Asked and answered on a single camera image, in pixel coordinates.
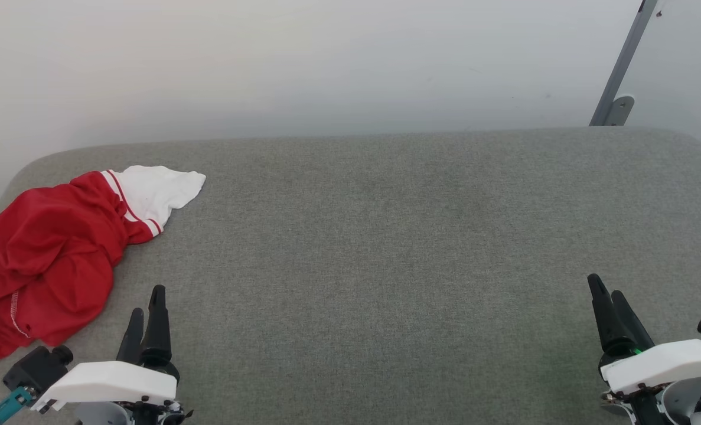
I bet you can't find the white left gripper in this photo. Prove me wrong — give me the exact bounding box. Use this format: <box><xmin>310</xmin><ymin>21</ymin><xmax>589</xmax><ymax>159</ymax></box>
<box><xmin>31</xmin><ymin>285</ymin><xmax>188</xmax><ymax>425</ymax></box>

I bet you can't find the grey metal pole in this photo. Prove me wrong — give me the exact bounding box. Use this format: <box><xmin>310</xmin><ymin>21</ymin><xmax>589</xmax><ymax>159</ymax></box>
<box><xmin>589</xmin><ymin>0</ymin><xmax>661</xmax><ymax>126</ymax></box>

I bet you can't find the grey metal pole bracket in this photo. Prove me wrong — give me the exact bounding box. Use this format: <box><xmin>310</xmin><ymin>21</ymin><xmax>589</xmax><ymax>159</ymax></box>
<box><xmin>610</xmin><ymin>96</ymin><xmax>635</xmax><ymax>126</ymax></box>

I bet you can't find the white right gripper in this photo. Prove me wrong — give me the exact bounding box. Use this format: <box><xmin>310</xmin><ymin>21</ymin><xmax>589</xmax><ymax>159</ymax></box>
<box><xmin>588</xmin><ymin>274</ymin><xmax>701</xmax><ymax>425</ymax></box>

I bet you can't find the teal cable connector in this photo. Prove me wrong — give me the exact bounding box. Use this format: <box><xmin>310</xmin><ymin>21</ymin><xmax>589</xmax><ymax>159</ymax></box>
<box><xmin>0</xmin><ymin>387</ymin><xmax>32</xmax><ymax>425</ymax></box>

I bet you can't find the red and white garment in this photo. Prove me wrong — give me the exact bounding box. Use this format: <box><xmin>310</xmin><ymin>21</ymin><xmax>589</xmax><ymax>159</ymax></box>
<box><xmin>0</xmin><ymin>165</ymin><xmax>207</xmax><ymax>368</ymax></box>

